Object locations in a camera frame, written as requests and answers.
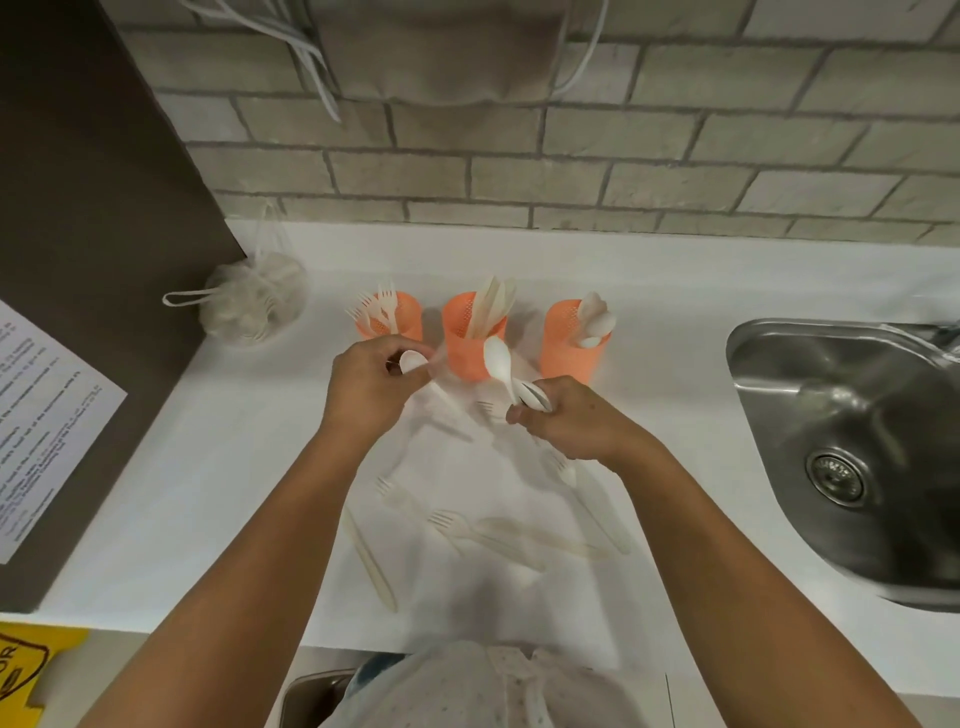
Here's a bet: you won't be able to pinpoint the person's right hand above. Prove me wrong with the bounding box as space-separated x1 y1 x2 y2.
505 374 648 471

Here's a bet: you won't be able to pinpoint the person's left hand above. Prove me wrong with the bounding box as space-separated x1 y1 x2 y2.
321 334 434 451

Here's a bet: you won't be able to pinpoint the person's left forearm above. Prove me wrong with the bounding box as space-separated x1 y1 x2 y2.
75 427 384 728

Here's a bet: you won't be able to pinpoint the person's right forearm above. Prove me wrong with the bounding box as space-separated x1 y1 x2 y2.
600 435 925 728

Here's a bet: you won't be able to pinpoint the orange mesh cup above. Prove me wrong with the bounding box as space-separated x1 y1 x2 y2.
355 291 424 343
538 298 610 381
441 291 510 385

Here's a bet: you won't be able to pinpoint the bunch of white plastic forks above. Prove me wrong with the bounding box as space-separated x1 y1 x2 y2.
345 283 399 336

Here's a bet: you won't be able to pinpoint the bunch of white plastic knives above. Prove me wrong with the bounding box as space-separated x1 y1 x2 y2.
469 276 519 336

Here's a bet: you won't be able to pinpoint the bunch of white plastic spoons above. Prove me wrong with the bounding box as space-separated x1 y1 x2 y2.
574 291 619 351

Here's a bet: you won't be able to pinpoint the clear bag of cutlery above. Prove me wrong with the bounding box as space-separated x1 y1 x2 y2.
162 201 310 348

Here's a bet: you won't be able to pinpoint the clear plastic sheet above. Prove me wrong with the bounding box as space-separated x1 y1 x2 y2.
303 375 639 673

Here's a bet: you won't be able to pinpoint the white dotted shirt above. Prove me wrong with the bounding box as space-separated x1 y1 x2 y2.
318 639 648 728

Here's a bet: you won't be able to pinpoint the metal sink drain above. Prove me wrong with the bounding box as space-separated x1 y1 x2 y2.
805 447 869 507

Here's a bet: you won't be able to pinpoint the stainless steel sink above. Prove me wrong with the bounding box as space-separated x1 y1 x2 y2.
724 318 960 615

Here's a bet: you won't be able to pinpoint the dark brown cabinet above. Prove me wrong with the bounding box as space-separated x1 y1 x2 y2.
0 0 250 615

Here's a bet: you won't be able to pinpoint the white printed paper notice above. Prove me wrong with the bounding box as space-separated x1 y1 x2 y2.
0 299 129 566

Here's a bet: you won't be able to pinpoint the yellow sign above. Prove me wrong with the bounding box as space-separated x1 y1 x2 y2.
0 621 91 711

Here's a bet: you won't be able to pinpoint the grey wall dispenser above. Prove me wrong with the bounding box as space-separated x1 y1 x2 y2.
309 0 573 107

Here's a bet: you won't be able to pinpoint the white cable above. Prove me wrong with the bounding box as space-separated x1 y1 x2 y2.
178 0 344 123
549 0 610 100

